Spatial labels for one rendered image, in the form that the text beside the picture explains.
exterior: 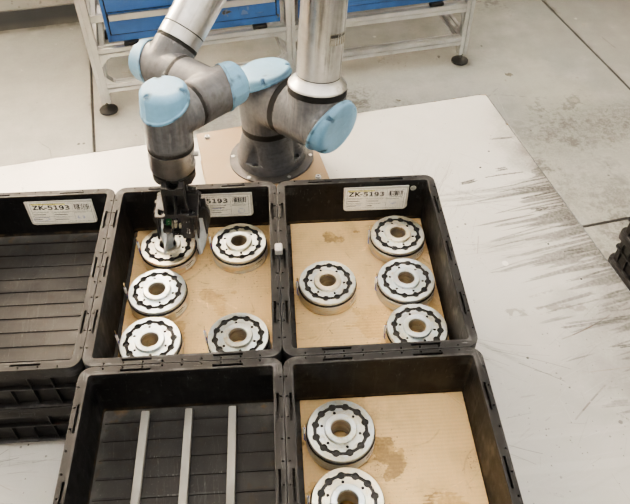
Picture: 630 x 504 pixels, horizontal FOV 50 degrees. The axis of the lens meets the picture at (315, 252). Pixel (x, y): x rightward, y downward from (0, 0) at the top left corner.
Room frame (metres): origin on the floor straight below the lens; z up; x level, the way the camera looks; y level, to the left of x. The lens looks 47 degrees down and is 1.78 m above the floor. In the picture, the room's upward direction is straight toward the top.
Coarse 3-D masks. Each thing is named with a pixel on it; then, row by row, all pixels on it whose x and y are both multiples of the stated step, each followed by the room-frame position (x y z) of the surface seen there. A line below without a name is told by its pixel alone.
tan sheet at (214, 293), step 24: (264, 264) 0.86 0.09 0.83; (192, 288) 0.80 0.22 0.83; (216, 288) 0.80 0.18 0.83; (240, 288) 0.80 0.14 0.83; (264, 288) 0.80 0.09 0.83; (192, 312) 0.75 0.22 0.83; (216, 312) 0.75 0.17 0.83; (240, 312) 0.75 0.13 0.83; (264, 312) 0.74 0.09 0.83; (192, 336) 0.69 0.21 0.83
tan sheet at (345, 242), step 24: (312, 240) 0.92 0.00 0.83; (336, 240) 0.92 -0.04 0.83; (360, 240) 0.92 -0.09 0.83; (360, 264) 0.86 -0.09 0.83; (384, 264) 0.86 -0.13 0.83; (360, 288) 0.80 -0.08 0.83; (312, 312) 0.74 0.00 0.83; (360, 312) 0.74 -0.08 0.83; (384, 312) 0.74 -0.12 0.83; (312, 336) 0.69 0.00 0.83; (336, 336) 0.69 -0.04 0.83; (360, 336) 0.69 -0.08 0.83
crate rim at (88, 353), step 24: (120, 192) 0.95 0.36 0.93; (144, 192) 0.95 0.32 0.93; (96, 288) 0.72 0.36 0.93; (96, 312) 0.67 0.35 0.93; (96, 336) 0.62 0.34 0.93; (96, 360) 0.58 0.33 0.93; (120, 360) 0.58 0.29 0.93; (144, 360) 0.58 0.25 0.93; (168, 360) 0.58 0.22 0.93; (192, 360) 0.58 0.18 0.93; (216, 360) 0.58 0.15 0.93
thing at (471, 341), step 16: (384, 176) 0.99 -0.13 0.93; (400, 176) 0.99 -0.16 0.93; (416, 176) 0.99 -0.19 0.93; (432, 192) 0.95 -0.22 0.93; (448, 240) 0.82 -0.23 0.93; (448, 256) 0.79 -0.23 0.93; (288, 272) 0.75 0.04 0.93; (288, 288) 0.72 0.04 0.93; (288, 304) 0.68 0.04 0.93; (464, 304) 0.68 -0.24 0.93; (288, 320) 0.65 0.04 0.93; (464, 320) 0.65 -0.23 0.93; (288, 336) 0.62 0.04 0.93; (288, 352) 0.59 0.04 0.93; (304, 352) 0.59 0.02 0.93; (320, 352) 0.59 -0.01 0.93; (336, 352) 0.59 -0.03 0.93; (352, 352) 0.59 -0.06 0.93; (368, 352) 0.59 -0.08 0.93
